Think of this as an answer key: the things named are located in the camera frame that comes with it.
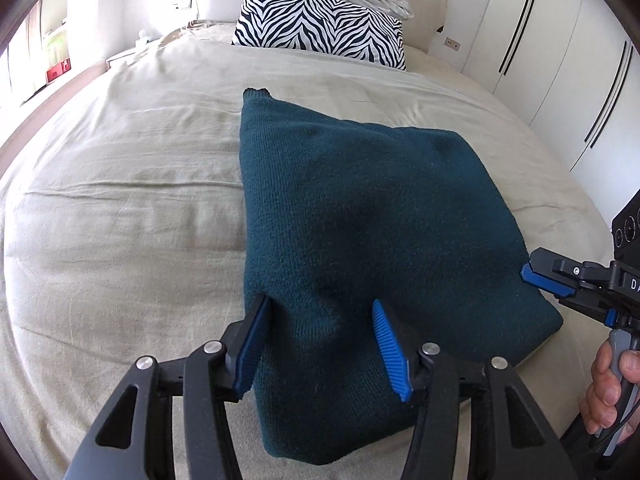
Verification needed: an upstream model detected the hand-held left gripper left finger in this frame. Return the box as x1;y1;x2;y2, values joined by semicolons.
62;294;272;480

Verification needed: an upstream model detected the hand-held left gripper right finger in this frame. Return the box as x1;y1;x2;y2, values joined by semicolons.
371;299;568;480

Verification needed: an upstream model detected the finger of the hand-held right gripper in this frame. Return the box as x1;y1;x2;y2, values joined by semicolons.
520;247;580;298

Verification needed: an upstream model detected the dark green knit sweater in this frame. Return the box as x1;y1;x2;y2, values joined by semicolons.
238;88;564;466

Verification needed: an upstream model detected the person's right hand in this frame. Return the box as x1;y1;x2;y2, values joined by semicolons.
580;339;626;437

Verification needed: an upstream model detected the beige bed cover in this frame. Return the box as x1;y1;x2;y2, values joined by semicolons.
0;22;621;480

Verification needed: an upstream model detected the white wardrobe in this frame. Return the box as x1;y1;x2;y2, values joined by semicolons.
460;0;640;221

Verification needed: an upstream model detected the white nightstand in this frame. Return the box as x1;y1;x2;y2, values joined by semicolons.
107;35;166;67

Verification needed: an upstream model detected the zebra print pillow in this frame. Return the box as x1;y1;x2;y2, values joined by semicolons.
231;0;407;72

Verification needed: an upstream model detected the red box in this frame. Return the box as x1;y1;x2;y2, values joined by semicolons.
46;59;72;83

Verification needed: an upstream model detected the black wardrobe door handle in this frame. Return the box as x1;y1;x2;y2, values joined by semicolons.
590;46;634;149
503;0;537;75
584;40;628;142
498;0;532;72

